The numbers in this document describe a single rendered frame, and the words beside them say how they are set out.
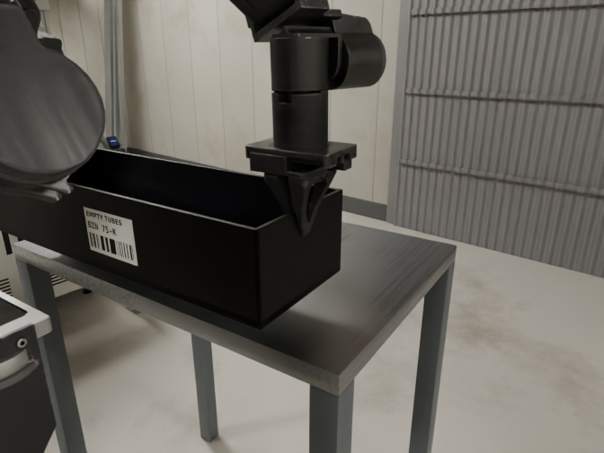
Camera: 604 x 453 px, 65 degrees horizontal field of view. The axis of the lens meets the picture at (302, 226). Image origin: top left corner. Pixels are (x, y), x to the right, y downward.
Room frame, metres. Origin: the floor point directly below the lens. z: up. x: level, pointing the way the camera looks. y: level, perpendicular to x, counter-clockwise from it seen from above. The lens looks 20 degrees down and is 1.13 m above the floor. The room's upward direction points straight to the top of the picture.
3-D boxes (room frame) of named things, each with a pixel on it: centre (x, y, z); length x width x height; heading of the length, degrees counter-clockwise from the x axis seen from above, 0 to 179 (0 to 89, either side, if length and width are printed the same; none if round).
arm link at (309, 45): (0.49, 0.00, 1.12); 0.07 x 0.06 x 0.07; 131
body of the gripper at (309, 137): (0.49, 0.00, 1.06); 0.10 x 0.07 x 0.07; 57
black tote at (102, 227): (0.65, 0.24, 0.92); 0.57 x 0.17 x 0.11; 57
